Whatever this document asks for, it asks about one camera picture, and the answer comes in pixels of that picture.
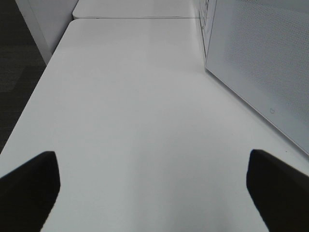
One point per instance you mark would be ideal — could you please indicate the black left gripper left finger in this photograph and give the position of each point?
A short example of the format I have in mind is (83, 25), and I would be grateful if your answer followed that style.
(28, 194)

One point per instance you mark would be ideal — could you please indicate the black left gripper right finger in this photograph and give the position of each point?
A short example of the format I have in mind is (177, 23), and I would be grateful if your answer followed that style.
(279, 192)

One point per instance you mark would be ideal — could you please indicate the white microwave door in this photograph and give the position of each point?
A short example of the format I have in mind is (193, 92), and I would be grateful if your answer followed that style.
(260, 50)

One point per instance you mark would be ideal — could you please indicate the white microwave oven body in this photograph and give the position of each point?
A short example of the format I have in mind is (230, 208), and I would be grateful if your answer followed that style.
(206, 13)

